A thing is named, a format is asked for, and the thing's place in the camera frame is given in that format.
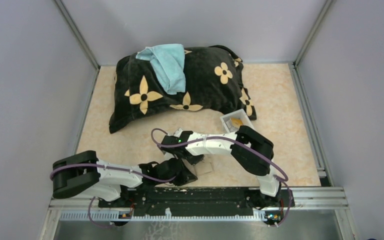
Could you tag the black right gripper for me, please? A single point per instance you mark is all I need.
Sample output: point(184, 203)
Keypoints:
point(196, 159)

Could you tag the light blue towel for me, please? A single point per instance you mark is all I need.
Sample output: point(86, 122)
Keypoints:
point(168, 62)

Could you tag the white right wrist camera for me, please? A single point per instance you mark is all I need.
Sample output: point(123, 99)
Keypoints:
point(178, 132)

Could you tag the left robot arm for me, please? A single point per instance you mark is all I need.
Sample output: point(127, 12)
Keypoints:
point(84, 175)

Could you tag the beige card holder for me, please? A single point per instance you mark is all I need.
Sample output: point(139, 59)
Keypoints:
point(198, 165)

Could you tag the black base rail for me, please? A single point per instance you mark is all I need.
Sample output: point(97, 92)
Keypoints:
point(199, 201)

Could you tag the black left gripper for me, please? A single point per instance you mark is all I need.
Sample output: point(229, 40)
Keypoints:
point(186, 176)

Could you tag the white plastic tray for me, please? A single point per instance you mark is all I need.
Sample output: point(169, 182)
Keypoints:
point(236, 114)

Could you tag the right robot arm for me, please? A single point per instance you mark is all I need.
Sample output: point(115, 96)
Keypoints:
point(250, 149)

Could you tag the black pillow with yellow flowers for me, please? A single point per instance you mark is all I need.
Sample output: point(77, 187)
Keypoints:
point(213, 81)

